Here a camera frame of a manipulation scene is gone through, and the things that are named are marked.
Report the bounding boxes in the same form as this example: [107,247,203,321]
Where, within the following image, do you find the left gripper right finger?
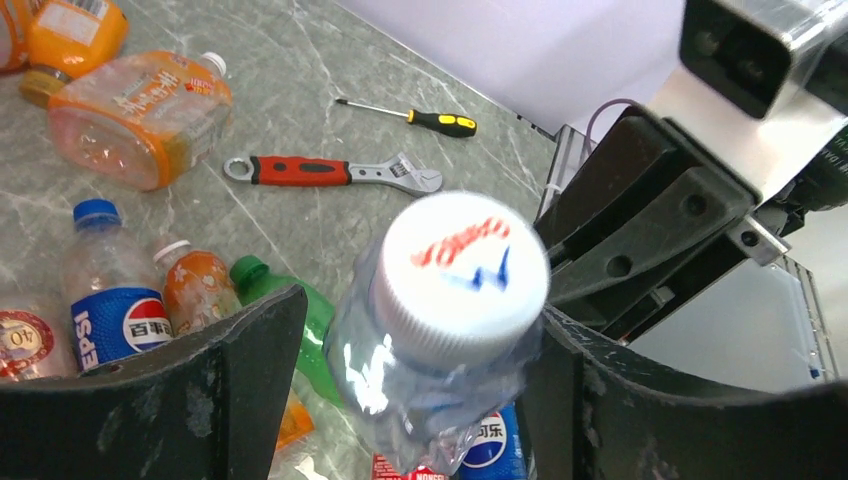
[517,307,847,479]

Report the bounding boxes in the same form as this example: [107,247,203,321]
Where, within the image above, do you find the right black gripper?
[535,105,788,342]

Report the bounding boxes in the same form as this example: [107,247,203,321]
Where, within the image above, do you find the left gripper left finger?
[1,286,308,479]

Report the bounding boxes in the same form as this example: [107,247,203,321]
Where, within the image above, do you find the green plastic bottle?
[229,254,346,409]

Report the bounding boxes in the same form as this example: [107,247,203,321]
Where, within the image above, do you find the clear bottle white cap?
[323,190,550,475]

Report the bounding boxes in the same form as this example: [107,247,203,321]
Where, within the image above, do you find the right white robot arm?
[535,28,847,343]

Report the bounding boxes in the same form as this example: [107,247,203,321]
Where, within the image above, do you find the orange tea bottle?
[152,238,316,452]

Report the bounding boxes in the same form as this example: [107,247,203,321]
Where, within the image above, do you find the pepsi bottle centre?
[61,198,174,371]

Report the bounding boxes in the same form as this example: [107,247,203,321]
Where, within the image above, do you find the yellow black screwdriver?
[335,98,478,139]

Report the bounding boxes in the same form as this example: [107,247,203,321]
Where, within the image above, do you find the wide orange label bottle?
[48,51,233,191]

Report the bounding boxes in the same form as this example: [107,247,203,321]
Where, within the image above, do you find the small orange bottle far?
[19,0,129,108]

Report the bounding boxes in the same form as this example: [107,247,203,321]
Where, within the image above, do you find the large orange juice bottle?
[1,0,34,72]

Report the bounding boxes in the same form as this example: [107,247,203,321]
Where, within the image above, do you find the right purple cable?
[584,97,641,144]

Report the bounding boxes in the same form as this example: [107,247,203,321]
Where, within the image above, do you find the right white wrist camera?
[647,1,847,202]

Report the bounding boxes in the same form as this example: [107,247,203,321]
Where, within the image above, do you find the adjustable wrench red handle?
[223,153,443,198]

